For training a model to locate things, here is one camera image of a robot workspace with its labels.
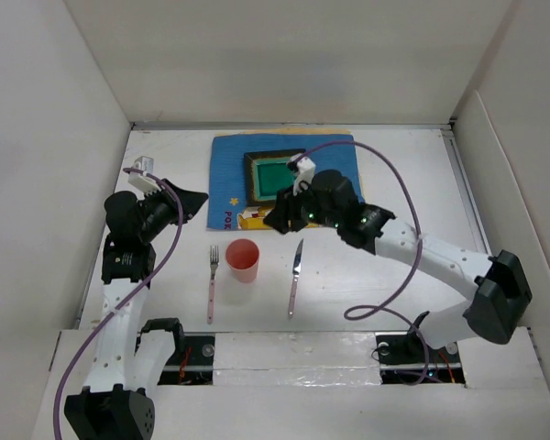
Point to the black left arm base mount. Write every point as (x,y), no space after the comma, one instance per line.
(194,366)

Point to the blue Pikachu placemat cloth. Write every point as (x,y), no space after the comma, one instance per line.
(227,195)

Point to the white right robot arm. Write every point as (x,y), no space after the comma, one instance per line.
(495,289)

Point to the green square plate dark rim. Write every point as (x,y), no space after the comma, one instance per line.
(266,172)

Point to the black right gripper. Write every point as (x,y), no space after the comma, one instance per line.
(286,206)

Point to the pink handled fork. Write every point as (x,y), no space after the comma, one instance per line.
(214,256)

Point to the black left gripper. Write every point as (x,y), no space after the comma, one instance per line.
(192,201)

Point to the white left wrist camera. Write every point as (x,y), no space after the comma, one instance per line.
(141,180)

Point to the pink handled table knife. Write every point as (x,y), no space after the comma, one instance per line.
(296,270)

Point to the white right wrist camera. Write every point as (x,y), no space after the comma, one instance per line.
(303,170)

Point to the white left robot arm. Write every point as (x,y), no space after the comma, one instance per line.
(116,398)

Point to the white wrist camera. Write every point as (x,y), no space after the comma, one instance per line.
(303,170)
(141,180)

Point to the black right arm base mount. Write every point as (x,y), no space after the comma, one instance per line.
(399,364)

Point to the pink plastic cup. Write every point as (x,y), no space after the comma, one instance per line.
(242,257)

